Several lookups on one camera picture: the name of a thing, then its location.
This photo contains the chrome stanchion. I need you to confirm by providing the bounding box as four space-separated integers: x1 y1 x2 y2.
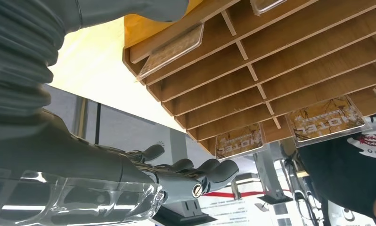
231 179 242 200

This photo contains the red barrier belt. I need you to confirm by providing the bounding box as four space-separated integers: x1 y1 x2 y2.
204 189 292 198

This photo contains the white printed board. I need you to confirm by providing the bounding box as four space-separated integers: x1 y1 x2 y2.
196 195 271 226

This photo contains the person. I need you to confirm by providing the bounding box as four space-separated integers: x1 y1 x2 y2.
297 104 376 226

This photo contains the wooden card organizer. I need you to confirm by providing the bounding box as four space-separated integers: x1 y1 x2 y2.
122 0 376 158

